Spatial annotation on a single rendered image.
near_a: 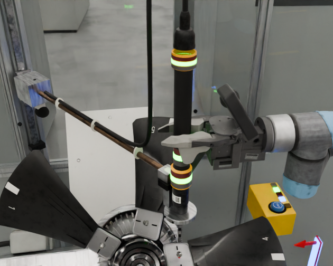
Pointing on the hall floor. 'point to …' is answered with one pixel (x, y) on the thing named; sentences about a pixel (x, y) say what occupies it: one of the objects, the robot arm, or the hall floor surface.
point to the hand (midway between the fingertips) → (166, 132)
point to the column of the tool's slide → (5, 45)
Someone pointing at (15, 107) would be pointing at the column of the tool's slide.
